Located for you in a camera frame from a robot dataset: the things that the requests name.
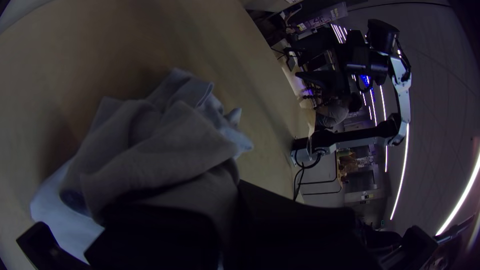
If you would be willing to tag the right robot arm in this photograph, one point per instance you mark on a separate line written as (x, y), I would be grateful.
(352, 140)

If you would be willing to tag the person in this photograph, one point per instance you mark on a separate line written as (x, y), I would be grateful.
(333, 112)

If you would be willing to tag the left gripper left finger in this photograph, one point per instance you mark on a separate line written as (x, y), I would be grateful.
(157, 240)

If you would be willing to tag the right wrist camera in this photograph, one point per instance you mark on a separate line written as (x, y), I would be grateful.
(382, 35)

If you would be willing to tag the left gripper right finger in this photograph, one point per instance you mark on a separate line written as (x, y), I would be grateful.
(300, 240)

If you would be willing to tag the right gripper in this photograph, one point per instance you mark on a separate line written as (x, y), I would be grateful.
(365, 69)

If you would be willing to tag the white ceiling light strip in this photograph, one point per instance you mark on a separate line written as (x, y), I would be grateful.
(402, 168)
(464, 193)

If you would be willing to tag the grey t-shirt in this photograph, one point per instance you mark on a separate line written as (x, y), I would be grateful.
(161, 150)

